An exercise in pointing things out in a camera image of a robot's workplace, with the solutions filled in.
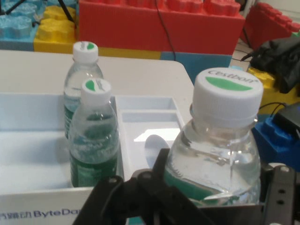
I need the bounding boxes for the black tripod stand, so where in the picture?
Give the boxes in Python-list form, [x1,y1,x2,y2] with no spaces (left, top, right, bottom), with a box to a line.
[0,0,76,23]

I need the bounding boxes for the black crumpled bag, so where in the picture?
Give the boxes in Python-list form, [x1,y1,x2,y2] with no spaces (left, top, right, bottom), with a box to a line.
[241,37,300,95]

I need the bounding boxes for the white open cardboard box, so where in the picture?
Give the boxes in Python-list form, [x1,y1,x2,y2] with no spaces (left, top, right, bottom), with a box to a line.
[0,92,265,225]

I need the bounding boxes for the large red foam block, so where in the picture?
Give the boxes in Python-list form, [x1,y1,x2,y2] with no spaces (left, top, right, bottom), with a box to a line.
[78,0,246,55]

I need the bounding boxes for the dark blue foam block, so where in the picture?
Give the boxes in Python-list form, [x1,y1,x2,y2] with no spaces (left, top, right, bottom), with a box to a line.
[160,51,233,81]

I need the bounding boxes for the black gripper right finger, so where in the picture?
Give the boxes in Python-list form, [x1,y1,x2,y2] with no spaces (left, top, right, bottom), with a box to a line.
[259,163,300,225]

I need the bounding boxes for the thin black hanging cable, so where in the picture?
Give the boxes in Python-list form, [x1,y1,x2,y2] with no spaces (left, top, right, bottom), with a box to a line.
[154,0,177,62]

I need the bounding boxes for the red studded foam block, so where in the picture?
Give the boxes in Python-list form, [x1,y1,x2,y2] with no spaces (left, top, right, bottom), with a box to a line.
[240,2,300,50]

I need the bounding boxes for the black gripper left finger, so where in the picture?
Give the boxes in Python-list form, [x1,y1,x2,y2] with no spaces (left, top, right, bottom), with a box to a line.
[71,147,217,225]

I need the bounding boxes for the water bottle green label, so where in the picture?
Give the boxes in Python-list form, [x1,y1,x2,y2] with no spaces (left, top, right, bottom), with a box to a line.
[63,41,105,139]
[68,79,119,188]
[164,67,264,207]

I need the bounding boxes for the flat yellow foam block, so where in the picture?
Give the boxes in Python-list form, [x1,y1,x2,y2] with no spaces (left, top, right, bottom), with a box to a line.
[97,46,162,61]

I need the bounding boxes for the black electronic device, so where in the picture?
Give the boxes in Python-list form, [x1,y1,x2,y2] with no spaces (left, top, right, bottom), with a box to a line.
[273,102,300,140]

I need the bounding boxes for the royal blue studded block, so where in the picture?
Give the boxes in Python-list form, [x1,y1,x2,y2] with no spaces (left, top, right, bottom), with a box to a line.
[252,116,300,165]

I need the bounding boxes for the yellow studded foam block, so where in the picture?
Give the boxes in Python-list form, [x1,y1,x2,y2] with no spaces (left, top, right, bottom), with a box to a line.
[247,66,300,116]

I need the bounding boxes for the light blue foam block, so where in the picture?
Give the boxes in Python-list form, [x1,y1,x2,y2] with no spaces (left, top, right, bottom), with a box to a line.
[0,0,39,50]

